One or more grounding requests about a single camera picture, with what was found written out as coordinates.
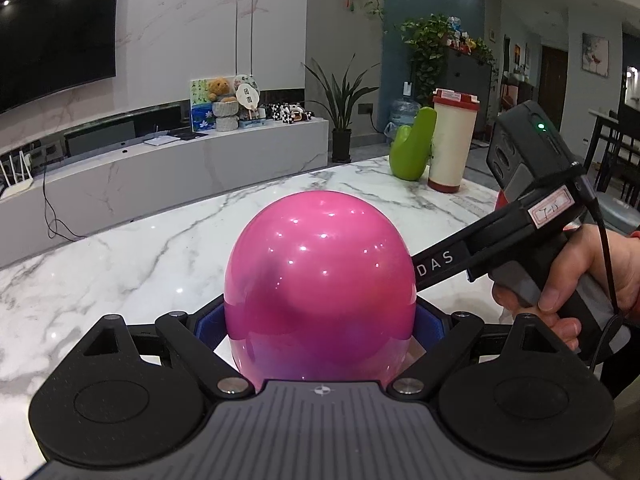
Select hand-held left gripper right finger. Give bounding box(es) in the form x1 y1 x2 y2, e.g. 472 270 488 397
386 304 559 400

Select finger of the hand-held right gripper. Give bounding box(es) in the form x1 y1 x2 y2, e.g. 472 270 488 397
412 237 474 293

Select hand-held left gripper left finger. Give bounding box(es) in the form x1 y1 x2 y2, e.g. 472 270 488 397
81 294 254 401

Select pink egg-shaped plastic container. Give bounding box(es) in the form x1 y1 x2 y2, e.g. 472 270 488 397
223 190 418 395

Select person's right hand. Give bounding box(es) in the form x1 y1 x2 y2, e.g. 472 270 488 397
492 223 640 352

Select dark brown door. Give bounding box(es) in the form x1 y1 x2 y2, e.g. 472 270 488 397
539 45 570 119

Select white tumbler with red lid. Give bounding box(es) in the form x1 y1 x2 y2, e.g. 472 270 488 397
427 88 482 194

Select dark dining table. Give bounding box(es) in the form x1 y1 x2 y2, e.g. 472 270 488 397
584 107 626 167

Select dark grey shoe cabinet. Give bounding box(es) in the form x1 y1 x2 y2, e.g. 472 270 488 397
440 46 494 127

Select dark dining chair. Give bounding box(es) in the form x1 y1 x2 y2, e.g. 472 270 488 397
595 91 640 202

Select green curved plastic vase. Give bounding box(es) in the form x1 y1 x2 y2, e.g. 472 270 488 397
389 106 438 182

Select blue water jug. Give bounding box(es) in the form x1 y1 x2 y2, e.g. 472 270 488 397
384 97 422 144

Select small colourful figurines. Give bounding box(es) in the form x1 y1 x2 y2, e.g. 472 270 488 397
446 16 477 54

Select white marble television cabinet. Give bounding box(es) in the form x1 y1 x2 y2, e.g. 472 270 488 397
0 100 331 269

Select tall potted leafy plant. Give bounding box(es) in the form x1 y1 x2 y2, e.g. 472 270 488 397
301 56 382 164

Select trailing ivy plant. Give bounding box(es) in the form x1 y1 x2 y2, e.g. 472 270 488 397
400 15 499 107

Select person's dark clothing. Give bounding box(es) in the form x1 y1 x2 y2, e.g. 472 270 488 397
597 305 640 402

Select green and blue painting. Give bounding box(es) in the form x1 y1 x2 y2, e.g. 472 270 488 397
190 79 217 133

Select grey flat screen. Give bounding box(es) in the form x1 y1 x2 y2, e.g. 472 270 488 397
65 122 137 157

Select black and white toys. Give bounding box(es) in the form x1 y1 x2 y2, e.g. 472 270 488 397
266 102 316 125

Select white round hand fan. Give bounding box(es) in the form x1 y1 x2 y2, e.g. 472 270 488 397
235 74 262 122

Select brown teddy bear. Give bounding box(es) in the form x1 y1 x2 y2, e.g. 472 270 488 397
207 77 235 104

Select white router with antennas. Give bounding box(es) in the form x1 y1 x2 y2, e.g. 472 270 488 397
0 152 36 199

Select large black television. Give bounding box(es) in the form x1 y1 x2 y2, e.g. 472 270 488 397
0 0 122 116

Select framed wall picture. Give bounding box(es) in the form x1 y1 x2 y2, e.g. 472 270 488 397
582 33 610 79

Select black power cable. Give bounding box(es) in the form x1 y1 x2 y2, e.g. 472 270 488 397
42 159 134 239

